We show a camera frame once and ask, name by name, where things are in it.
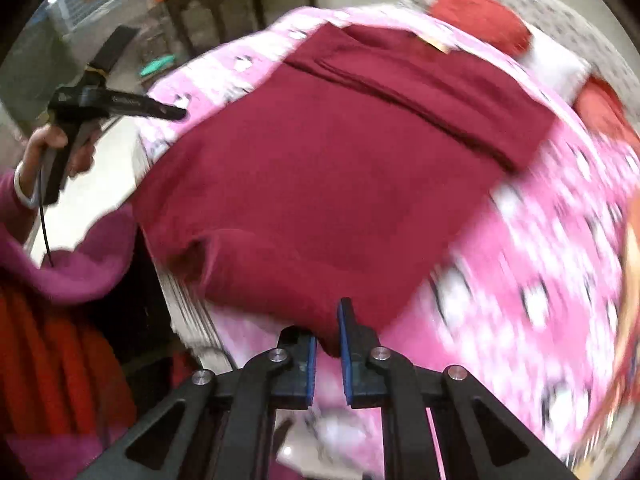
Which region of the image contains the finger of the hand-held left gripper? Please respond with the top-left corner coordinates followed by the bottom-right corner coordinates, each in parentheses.
top-left (107, 91), bottom-right (188, 122)

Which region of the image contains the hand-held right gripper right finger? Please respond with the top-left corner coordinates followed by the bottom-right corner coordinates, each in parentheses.
top-left (337, 297), bottom-right (581, 480)

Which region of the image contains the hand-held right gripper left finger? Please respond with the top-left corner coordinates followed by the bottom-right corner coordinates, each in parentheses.
top-left (75, 326), bottom-right (318, 480)

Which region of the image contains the dark red sweater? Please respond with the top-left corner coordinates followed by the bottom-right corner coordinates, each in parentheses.
top-left (131, 25), bottom-right (558, 358)

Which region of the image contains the person's left forearm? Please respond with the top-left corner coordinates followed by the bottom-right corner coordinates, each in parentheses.
top-left (0, 162), bottom-right (138, 306)

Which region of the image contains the person's left hand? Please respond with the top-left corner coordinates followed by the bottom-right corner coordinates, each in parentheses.
top-left (22, 122), bottom-right (96, 178)

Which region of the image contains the teal plastic object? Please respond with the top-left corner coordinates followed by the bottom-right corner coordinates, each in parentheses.
top-left (140, 55), bottom-right (177, 78)

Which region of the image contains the dark wooden table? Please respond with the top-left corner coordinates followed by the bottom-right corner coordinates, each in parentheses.
top-left (160, 0), bottom-right (318, 61)

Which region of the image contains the white mattress edge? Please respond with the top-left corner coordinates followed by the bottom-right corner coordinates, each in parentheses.
top-left (155, 255), bottom-right (238, 376)

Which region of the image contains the pink penguin print blanket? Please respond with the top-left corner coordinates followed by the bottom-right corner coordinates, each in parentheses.
top-left (137, 5), bottom-right (640, 480)

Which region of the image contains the person's orange knit garment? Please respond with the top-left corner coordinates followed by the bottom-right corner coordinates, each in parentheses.
top-left (0, 285), bottom-right (138, 441)

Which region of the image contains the orange and yellow blanket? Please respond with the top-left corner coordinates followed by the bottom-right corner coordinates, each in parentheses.
top-left (575, 210), bottom-right (640, 461)

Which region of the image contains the red heart-shaped pillow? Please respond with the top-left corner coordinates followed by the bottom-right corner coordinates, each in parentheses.
top-left (572, 77), bottom-right (640, 146)
top-left (429, 0), bottom-right (533, 56)

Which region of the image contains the white pillow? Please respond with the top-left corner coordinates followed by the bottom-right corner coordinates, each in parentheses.
top-left (520, 27), bottom-right (593, 103)

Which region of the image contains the floral upholstered headboard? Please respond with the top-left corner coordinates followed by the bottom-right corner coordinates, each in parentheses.
top-left (400, 0), bottom-right (640, 126)

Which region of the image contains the silver bracelet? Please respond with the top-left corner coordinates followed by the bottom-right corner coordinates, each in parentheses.
top-left (14, 162), bottom-right (38, 208)

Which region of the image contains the black cable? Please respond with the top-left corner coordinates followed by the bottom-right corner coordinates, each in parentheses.
top-left (37, 165), bottom-right (55, 268)

